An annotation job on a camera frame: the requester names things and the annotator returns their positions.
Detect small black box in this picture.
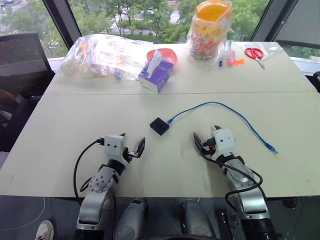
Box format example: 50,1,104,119
149,116,172,137

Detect dark rounded robot leg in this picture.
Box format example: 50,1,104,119
180,198,216,240

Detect large clear plastic bag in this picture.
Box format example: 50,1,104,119
60,33,154,82

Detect red handled scissors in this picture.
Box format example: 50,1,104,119
244,47,266,71

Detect thin white floor cord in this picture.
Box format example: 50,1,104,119
0,196,47,232

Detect black office chair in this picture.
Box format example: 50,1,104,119
0,31,56,152

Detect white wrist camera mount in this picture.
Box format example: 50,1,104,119
211,128,237,161
103,135,131,169

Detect pink plastic bowl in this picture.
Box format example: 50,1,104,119
146,47,179,67

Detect candy jar with orange lid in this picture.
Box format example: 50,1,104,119
185,0,234,67

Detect white shoe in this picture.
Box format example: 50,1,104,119
33,219,55,240

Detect dark window frame pillar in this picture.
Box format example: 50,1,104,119
41,0,84,49
249,0,296,44

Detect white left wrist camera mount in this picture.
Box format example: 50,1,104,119
103,135,131,169

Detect clear tube with pink base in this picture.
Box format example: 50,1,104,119
225,39,235,67

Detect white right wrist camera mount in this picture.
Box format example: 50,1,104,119
211,128,237,161

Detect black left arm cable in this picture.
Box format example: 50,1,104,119
72,138,107,209

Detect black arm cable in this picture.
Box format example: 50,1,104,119
199,139,264,216
72,138,107,209

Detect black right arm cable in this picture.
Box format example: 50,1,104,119
199,139,264,216

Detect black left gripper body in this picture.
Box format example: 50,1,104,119
123,147,141,160

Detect purple tissue box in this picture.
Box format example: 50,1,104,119
137,49,174,95

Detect blue Ethernet cable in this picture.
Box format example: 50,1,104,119
167,101,279,155

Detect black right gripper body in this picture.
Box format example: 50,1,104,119
201,137,217,158

